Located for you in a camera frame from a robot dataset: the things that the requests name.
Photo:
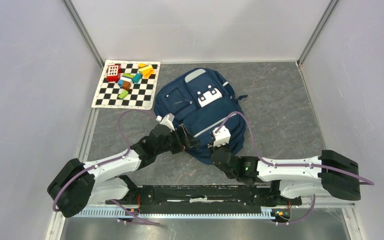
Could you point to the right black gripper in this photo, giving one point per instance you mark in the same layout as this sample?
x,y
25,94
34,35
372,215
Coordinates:
x,y
220,148

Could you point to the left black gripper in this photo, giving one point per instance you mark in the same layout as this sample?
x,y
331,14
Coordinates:
x,y
187,140

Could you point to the navy blue student backpack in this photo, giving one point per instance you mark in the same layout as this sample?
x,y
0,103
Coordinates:
x,y
200,101

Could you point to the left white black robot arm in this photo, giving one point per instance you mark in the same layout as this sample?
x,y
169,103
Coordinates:
x,y
79,184

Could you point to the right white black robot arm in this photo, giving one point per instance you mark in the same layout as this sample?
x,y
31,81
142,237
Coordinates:
x,y
330,174

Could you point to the green toy block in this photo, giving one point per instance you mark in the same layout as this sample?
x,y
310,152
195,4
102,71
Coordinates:
x,y
123,94

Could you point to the yellow orange toy blocks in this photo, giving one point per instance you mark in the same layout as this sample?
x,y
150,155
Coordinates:
x,y
146,70

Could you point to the black white checkered mat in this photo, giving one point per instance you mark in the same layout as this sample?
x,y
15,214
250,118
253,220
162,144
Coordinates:
x,y
141,96

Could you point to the blue brown toy blocks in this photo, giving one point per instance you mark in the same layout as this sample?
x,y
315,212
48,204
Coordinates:
x,y
127,80

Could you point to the red grid toy block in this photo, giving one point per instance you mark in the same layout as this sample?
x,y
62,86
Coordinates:
x,y
113,73

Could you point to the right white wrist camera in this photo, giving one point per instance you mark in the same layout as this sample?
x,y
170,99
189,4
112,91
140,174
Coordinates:
x,y
221,136

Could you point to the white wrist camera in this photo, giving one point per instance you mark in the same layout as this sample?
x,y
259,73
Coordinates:
x,y
221,136
167,121

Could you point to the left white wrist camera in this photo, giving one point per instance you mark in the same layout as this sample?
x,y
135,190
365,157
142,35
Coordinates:
x,y
167,121

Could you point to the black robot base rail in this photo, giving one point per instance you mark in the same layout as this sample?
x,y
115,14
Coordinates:
x,y
205,199

